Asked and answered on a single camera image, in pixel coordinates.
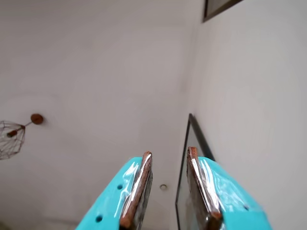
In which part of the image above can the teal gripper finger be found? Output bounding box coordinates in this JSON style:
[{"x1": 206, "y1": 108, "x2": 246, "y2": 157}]
[
  {"x1": 74, "y1": 151, "x2": 154, "y2": 230},
  {"x1": 187, "y1": 146, "x2": 274, "y2": 230}
]

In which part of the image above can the black framed glass panel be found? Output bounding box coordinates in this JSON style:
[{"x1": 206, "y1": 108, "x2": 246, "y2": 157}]
[{"x1": 175, "y1": 113, "x2": 216, "y2": 230}]

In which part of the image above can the copper wire cage pendant lamp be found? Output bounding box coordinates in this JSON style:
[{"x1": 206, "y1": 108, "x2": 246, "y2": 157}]
[{"x1": 0, "y1": 113, "x2": 45, "y2": 161}]

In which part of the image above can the dark framed wall picture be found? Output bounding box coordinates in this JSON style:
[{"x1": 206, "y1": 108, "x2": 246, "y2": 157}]
[{"x1": 202, "y1": 0, "x2": 244, "y2": 24}]

